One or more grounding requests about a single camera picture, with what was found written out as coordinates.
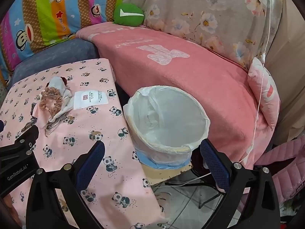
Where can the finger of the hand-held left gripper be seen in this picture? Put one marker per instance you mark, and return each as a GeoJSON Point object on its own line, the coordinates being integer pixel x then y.
{"type": "Point", "coordinates": [27, 138]}
{"type": "Point", "coordinates": [1, 126]}

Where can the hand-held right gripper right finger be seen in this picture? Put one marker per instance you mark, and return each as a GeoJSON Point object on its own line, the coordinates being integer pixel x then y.
{"type": "Point", "coordinates": [214, 167]}

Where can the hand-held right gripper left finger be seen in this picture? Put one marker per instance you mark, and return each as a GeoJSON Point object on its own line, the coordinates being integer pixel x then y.
{"type": "Point", "coordinates": [91, 163]}

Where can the black speckled scrunchie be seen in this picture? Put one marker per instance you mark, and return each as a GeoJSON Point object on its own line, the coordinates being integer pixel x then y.
{"type": "Point", "coordinates": [33, 107]}

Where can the round trash bin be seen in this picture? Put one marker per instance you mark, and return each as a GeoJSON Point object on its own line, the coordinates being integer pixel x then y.
{"type": "Point", "coordinates": [162, 164]}

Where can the white plastic bin liner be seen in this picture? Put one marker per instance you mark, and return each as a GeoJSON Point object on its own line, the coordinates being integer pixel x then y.
{"type": "Point", "coordinates": [171, 119]}

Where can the white paper packet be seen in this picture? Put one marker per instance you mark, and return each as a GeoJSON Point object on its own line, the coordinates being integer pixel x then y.
{"type": "Point", "coordinates": [90, 99]}

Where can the black metal stand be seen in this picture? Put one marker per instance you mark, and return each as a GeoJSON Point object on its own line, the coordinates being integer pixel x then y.
{"type": "Point", "coordinates": [190, 184]}

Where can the pink panda print cloth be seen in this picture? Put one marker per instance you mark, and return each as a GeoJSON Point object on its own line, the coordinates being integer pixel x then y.
{"type": "Point", "coordinates": [83, 124]}

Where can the beige board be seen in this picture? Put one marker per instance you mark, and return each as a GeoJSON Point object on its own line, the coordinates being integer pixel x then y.
{"type": "Point", "coordinates": [162, 177]}

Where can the dark red scrunchie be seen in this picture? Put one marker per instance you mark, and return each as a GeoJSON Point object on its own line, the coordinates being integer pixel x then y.
{"type": "Point", "coordinates": [63, 80]}

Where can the pink padded jacket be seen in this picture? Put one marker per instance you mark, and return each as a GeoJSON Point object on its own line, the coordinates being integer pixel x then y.
{"type": "Point", "coordinates": [286, 162]}

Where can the pink white pillow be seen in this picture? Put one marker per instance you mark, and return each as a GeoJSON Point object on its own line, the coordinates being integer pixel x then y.
{"type": "Point", "coordinates": [264, 95]}

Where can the blue grey sofa cushion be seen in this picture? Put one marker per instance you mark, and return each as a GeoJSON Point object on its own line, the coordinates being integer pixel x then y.
{"type": "Point", "coordinates": [59, 52]}

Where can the pink blanket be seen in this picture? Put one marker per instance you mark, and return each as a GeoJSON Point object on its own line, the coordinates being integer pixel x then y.
{"type": "Point", "coordinates": [190, 76]}

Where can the striped cartoon quilt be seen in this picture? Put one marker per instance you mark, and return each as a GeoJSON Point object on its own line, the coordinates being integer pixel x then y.
{"type": "Point", "coordinates": [59, 9]}

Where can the green cushion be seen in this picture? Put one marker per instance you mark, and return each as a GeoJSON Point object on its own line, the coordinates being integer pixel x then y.
{"type": "Point", "coordinates": [128, 18]}

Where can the grey floral blanket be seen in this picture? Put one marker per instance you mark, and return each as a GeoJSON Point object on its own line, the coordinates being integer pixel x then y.
{"type": "Point", "coordinates": [202, 9]}

